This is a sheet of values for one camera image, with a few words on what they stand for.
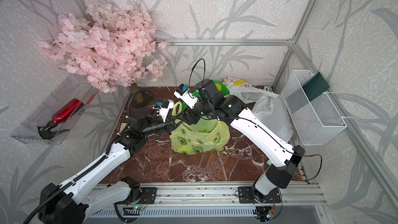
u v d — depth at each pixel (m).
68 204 0.37
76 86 0.78
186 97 0.54
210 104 0.47
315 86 0.72
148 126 0.60
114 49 0.73
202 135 0.72
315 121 0.60
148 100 1.12
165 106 0.61
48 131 0.58
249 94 1.12
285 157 0.40
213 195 0.75
